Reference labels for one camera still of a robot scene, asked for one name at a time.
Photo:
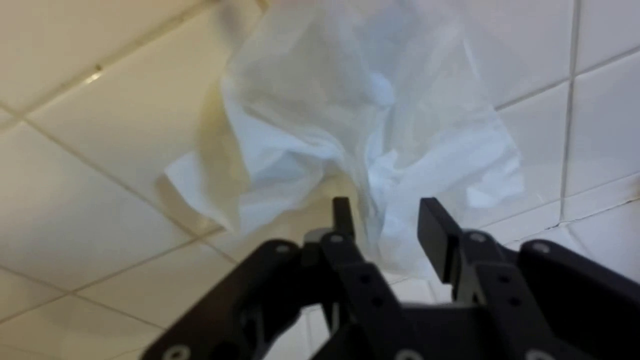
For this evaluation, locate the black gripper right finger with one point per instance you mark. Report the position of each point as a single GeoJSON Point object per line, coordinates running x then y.
{"type": "Point", "coordinates": [478, 271]}

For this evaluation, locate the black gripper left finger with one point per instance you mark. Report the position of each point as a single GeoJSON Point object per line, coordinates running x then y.
{"type": "Point", "coordinates": [357, 301]}

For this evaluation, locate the white paper serviette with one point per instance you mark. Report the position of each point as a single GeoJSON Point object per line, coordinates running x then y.
{"type": "Point", "coordinates": [377, 99]}

